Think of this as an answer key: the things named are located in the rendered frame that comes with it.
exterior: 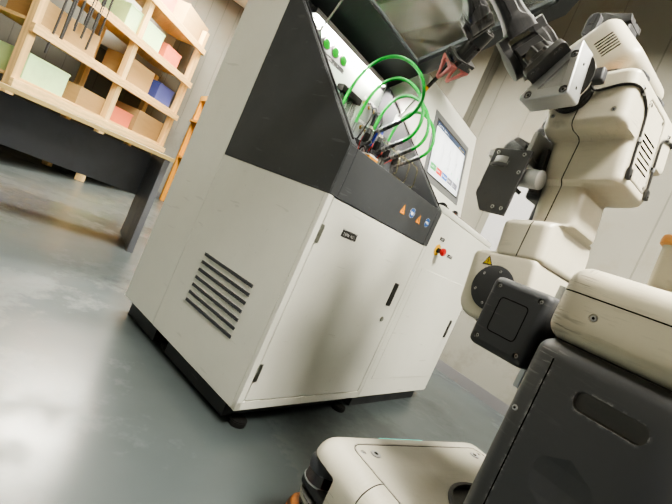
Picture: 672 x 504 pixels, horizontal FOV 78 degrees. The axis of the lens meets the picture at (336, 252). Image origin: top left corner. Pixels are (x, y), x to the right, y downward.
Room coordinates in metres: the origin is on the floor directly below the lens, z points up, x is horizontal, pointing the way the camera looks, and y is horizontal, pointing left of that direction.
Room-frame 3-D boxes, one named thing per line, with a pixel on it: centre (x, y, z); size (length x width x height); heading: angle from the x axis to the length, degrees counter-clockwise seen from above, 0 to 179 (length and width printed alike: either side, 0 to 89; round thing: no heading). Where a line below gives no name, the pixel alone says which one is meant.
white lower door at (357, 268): (1.50, -0.12, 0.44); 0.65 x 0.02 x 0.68; 142
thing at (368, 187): (1.51, -0.11, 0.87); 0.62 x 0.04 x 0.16; 142
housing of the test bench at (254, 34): (2.22, 0.22, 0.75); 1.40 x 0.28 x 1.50; 142
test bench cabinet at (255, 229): (1.67, 0.10, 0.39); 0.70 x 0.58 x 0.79; 142
